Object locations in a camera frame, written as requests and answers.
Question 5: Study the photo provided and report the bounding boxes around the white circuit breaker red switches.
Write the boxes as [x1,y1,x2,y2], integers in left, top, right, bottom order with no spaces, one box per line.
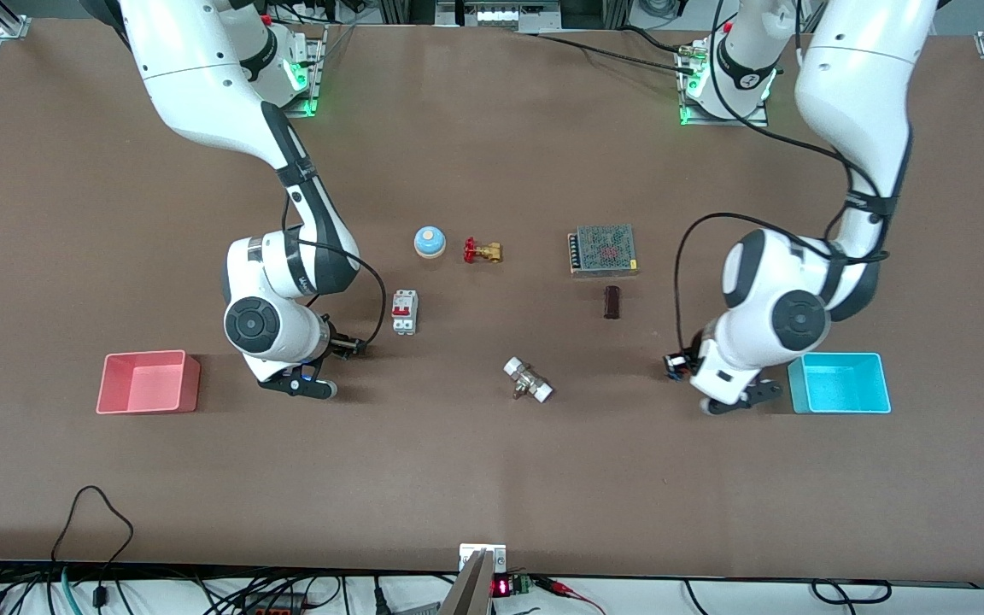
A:
[390,290,419,336]

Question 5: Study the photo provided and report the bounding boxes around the metal mesh power supply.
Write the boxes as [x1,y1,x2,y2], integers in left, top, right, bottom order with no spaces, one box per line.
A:
[567,224,640,278]

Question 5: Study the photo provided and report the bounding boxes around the white-capped metal valve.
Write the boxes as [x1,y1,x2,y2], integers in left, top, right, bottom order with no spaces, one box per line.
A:
[503,356,554,404]

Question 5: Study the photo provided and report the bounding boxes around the cyan plastic box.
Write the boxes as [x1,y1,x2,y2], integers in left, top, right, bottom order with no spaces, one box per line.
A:
[788,352,893,415]

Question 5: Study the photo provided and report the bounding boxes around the pink plastic box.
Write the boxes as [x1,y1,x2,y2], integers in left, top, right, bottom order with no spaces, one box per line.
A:
[97,349,202,415]

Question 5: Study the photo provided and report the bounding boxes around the red clip lead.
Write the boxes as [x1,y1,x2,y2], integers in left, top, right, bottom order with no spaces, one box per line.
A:
[535,577,608,615]

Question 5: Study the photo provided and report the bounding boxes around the black orange power strip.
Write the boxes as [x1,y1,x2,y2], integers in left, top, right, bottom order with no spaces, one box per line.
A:
[236,592,309,615]

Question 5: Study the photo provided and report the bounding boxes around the grey metal bar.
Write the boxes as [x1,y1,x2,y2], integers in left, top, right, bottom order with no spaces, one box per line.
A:
[439,549,495,615]

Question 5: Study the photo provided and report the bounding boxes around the white device behind table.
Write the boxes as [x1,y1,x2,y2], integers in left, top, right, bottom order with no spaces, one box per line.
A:
[436,0,563,33]

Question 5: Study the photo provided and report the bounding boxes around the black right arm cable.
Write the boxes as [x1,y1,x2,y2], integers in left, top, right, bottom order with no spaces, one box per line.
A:
[283,184,389,353]

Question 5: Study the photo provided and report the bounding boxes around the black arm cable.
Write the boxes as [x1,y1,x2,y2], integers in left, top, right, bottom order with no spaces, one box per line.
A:
[673,0,894,364]
[283,184,389,353]

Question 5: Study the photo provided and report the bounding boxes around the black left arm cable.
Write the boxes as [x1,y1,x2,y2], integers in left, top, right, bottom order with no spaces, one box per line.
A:
[673,0,894,364]

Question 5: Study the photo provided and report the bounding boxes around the small metal mounting bracket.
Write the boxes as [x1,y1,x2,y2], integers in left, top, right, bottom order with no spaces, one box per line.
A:
[459,543,507,573]

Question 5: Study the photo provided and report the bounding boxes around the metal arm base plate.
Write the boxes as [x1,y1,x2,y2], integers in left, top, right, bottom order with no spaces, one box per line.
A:
[678,41,770,128]
[283,24,326,118]

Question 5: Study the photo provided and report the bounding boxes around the black coiled cable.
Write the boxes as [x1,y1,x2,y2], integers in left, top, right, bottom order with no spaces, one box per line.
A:
[811,579,893,606]

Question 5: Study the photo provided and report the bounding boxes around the black looped cable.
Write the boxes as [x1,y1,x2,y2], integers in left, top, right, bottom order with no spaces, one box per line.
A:
[50,485,136,609]

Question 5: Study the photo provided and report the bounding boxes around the black cable on table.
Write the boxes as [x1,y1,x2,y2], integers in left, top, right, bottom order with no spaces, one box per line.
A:
[533,31,698,76]

